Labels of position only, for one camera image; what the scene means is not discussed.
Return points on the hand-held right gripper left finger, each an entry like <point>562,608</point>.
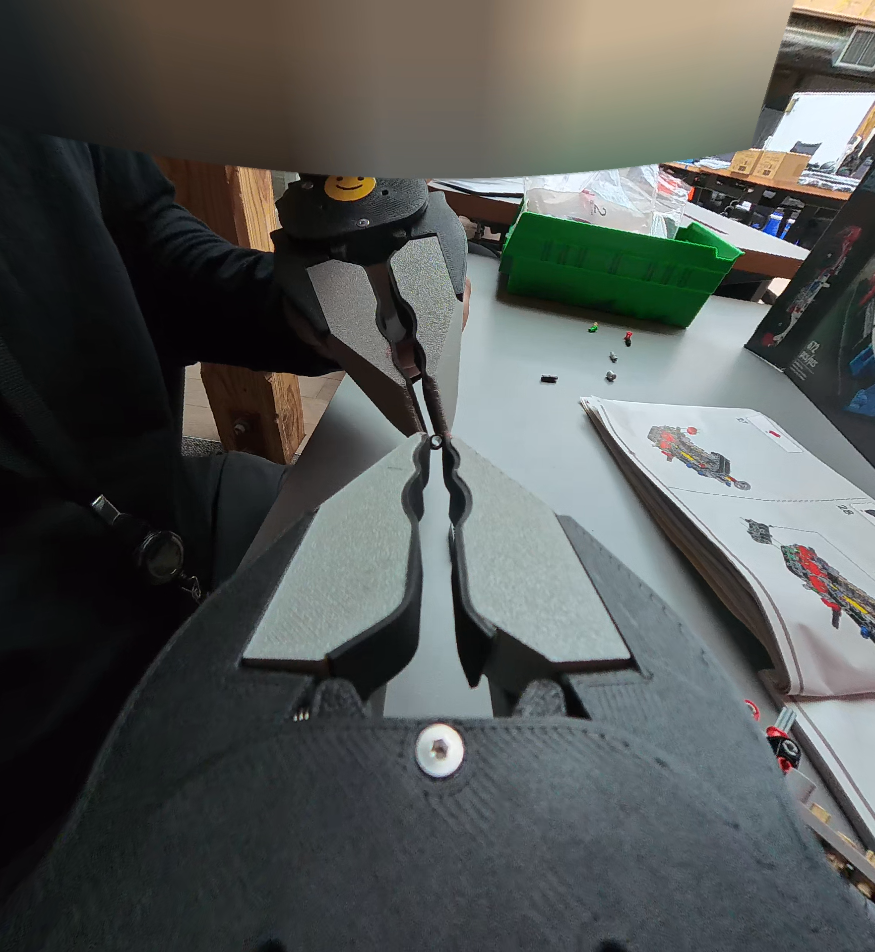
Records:
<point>348,573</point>

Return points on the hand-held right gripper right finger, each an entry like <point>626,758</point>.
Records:
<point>534,587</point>

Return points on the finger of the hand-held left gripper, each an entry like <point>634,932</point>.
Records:
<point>348,305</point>
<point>430,290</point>

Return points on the person's left forearm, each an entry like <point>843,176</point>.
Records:
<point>207,282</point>

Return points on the lego instruction booklet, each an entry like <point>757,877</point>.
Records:
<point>765,535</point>

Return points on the partly built lego model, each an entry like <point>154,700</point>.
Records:
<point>847,855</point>

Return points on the lego set box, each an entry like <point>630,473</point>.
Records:
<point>854,320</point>

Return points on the person's left hand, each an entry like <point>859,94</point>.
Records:
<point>468,305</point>

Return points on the green plastic bin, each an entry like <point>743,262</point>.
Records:
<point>608,275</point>

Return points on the clear plastic bags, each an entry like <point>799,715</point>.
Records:
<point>601,197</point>

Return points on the person's torso in black clothing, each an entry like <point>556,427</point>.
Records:
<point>36,446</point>

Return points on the cardboard boxes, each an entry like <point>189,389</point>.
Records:
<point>768,163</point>

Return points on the whiteboard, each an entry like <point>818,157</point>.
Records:
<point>824,123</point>

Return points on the wooden post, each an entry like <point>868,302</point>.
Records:
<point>259,387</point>

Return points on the wall vent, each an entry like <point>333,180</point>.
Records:
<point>864,48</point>

